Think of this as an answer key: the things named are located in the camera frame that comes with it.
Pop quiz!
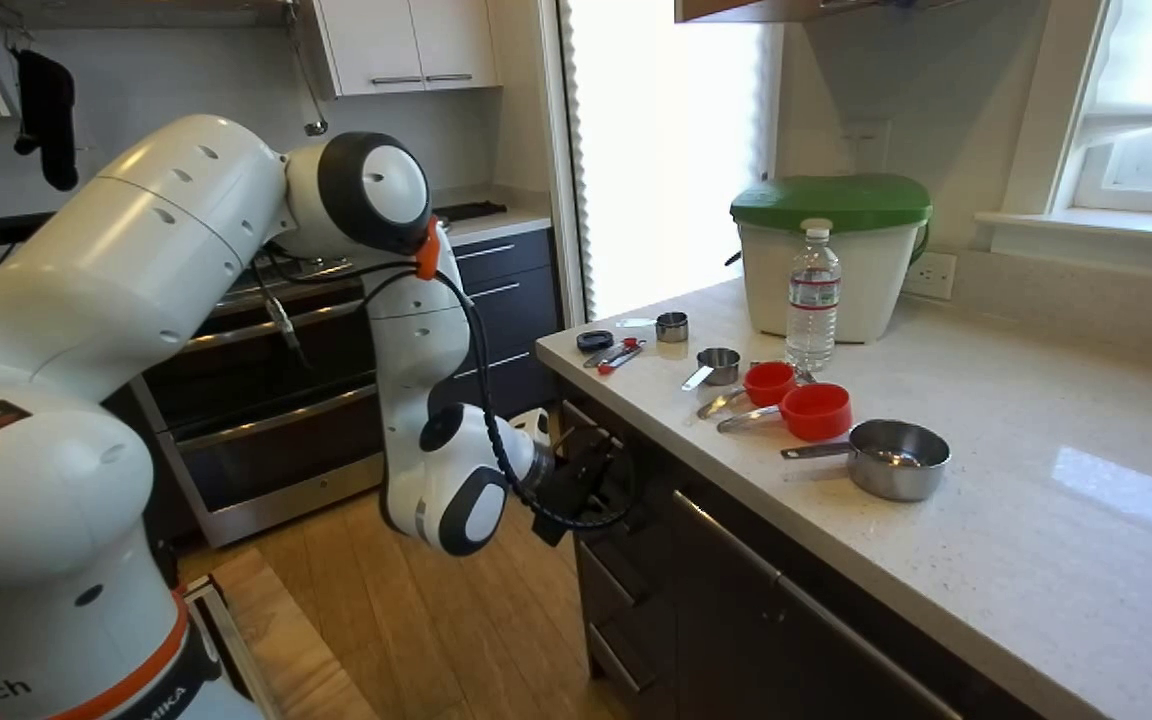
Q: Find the small red-handled utensil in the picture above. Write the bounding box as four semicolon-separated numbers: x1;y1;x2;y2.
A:
593;335;649;380

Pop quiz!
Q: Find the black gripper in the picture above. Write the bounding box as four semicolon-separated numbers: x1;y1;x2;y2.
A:
527;430;643;551

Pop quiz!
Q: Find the medium steel measuring cup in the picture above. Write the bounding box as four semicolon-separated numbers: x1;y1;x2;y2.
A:
679;343;743;396

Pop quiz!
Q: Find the black steel oven range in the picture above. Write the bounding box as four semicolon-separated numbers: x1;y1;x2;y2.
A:
109;243;409;551

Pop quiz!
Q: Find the large red measuring cup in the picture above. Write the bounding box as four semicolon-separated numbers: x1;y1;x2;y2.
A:
710;380;854;446

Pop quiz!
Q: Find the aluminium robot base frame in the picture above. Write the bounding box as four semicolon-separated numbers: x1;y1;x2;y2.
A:
181;572;281;720

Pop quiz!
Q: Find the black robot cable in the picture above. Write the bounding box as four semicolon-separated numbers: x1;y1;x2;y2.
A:
354;255;643;542

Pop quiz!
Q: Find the clear plastic water bottle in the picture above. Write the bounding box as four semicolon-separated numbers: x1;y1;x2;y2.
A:
785;217;847;378

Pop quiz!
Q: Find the orange cable clip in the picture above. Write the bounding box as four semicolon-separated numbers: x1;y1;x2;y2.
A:
411;217;449;282

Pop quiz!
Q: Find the dark base cabinet with drawers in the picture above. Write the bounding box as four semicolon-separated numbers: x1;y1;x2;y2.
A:
449;224;569;421

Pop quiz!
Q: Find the small red measuring cup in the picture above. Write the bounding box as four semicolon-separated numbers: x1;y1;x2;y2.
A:
691;360;805;421

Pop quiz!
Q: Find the white framed window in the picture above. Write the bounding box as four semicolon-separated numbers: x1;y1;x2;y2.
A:
1059;0;1152;224

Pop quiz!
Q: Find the large steel measuring cup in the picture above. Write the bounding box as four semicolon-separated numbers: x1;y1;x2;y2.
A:
777;418;954;510

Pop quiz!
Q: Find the dark grey drawer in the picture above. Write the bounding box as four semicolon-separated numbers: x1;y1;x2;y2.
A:
550;378;674;551
559;455;674;625
570;531;674;698
578;605;674;720

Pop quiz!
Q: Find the white bin with green lid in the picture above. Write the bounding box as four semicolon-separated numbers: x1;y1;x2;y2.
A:
727;174;937;343

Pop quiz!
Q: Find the black hanging oven mitt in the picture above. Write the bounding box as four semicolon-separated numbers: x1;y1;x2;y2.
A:
7;43;85;197

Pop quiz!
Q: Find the white wall outlet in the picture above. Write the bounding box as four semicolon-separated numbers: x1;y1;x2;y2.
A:
903;249;963;304

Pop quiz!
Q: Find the dark grey cabinet door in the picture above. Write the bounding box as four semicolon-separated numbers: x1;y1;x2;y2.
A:
667;482;970;720

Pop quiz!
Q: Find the white glass door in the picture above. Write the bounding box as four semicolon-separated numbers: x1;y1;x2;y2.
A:
555;0;786;328

